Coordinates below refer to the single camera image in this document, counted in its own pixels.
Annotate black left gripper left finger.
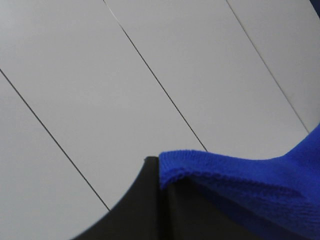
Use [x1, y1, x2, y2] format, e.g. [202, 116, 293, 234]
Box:
[74, 156, 163, 240]

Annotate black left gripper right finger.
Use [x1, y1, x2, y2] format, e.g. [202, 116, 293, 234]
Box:
[161, 179, 253, 240]

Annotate blue microfibre towel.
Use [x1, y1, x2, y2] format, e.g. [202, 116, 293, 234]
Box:
[158, 127, 320, 240]

